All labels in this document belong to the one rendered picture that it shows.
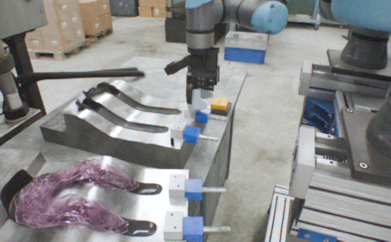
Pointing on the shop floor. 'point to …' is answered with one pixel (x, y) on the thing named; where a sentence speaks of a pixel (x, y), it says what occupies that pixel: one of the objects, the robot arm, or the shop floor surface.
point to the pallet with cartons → (96, 17)
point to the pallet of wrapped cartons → (58, 29)
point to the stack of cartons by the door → (151, 2)
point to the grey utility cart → (313, 11)
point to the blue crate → (244, 55)
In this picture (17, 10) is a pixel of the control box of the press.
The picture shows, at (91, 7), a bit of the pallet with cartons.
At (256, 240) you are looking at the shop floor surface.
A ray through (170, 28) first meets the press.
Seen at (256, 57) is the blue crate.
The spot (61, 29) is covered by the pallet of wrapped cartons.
